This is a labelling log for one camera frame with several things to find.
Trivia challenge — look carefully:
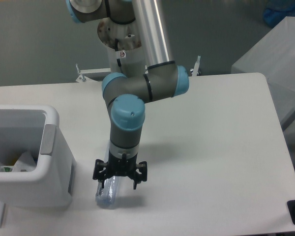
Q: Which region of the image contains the metal table clamp right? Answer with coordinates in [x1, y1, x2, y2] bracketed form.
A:
[190, 55, 201, 77]

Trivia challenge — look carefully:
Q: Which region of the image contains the white trash can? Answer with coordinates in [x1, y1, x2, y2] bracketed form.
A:
[0, 105, 76, 207]

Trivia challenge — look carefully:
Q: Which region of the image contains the blue bag in background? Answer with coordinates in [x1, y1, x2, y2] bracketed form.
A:
[263, 0, 295, 28]

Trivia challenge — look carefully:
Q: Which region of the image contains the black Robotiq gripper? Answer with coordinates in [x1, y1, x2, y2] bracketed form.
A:
[92, 152, 147, 190]

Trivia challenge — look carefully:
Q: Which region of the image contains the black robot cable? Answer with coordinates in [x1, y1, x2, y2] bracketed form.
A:
[114, 38, 126, 74]

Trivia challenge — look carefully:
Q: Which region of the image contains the clear plastic wrapper bag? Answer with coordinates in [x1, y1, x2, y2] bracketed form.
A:
[0, 151, 37, 173]

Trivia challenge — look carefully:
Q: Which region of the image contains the white table bracket left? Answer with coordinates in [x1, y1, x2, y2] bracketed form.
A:
[75, 64, 111, 83]

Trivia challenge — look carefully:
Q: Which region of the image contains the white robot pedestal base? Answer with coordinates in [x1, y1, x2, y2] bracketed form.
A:
[97, 18, 146, 77]

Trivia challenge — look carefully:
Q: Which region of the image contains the white covered side table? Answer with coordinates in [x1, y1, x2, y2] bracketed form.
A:
[231, 17, 295, 127]

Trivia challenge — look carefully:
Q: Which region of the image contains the crushed clear plastic bottle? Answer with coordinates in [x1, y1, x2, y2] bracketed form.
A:
[95, 145, 121, 209]

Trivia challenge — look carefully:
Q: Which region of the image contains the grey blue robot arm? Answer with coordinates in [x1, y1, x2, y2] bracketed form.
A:
[66, 0, 189, 185]

